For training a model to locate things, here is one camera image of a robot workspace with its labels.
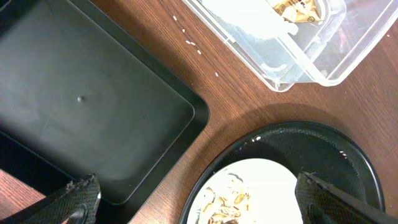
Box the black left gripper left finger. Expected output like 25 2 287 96
1 174 101 224

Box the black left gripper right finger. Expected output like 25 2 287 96
295 172 397 224

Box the grey plate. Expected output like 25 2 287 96
183 159 303 224

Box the white tissue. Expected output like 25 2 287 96
201 0 299 39

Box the gold coffee sachet wrapper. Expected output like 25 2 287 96
273 0 321 23

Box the clear plastic waste container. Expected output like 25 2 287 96
187 0 397 92

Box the round black serving tray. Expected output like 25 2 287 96
179 121 386 223

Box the black rectangular bin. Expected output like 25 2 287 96
1 0 209 223

